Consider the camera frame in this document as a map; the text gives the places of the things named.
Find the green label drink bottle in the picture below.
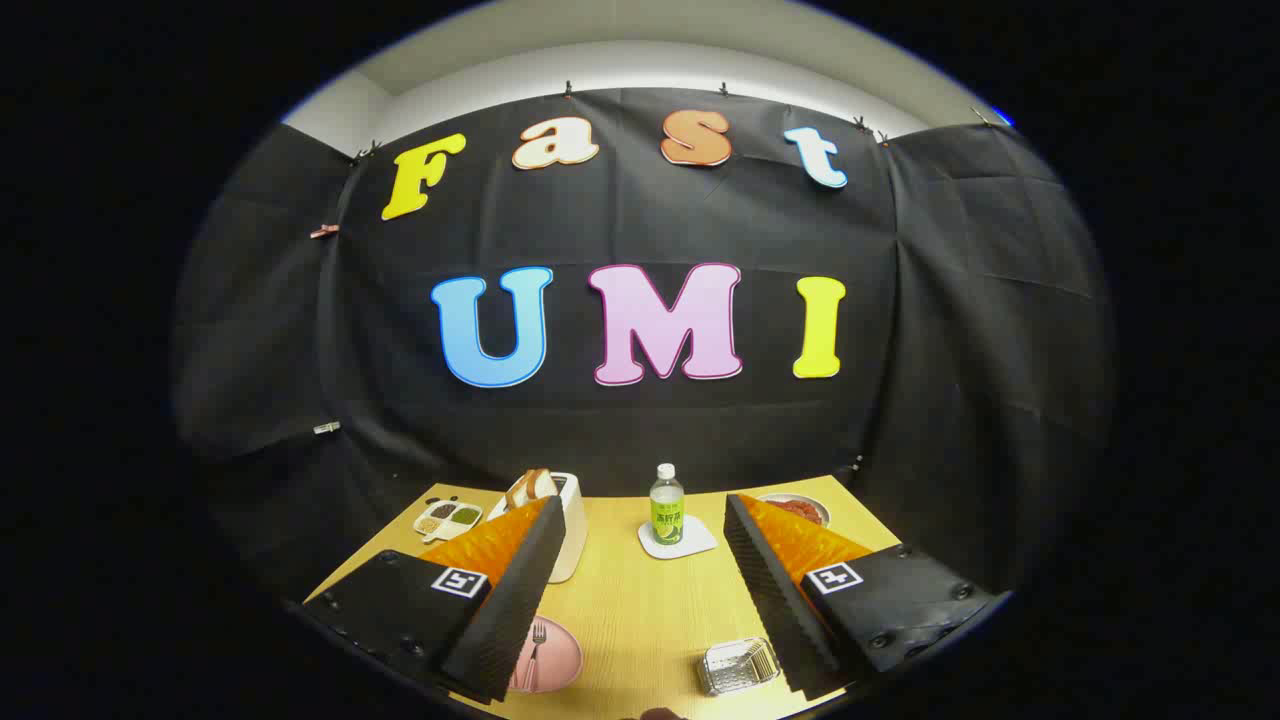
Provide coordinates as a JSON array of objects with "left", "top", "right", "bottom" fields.
[{"left": 650, "top": 463, "right": 686, "bottom": 546}]

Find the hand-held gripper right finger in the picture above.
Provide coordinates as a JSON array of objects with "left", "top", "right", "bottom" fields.
[{"left": 723, "top": 492, "right": 1013, "bottom": 702}]

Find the white toaster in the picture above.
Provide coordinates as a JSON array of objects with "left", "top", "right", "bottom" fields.
[{"left": 487, "top": 472, "right": 588, "bottom": 584}]

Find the white divided bean dish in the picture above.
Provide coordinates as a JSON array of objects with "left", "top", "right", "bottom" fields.
[{"left": 413, "top": 500, "right": 484, "bottom": 543}]

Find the white plate of food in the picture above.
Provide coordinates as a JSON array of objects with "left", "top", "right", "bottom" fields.
[{"left": 757, "top": 493, "right": 831, "bottom": 529}]

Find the white square coaster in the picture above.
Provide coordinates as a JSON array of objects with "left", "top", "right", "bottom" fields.
[{"left": 638, "top": 517, "right": 718, "bottom": 560}]

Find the pink round plate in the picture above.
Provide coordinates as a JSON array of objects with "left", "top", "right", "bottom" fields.
[{"left": 508, "top": 616, "right": 584, "bottom": 694}]

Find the silver wire basket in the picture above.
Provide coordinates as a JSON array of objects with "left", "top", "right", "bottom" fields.
[{"left": 697, "top": 638, "right": 781, "bottom": 697}]

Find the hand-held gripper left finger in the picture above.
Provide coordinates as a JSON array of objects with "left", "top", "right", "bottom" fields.
[{"left": 303, "top": 495, "right": 567, "bottom": 705}]

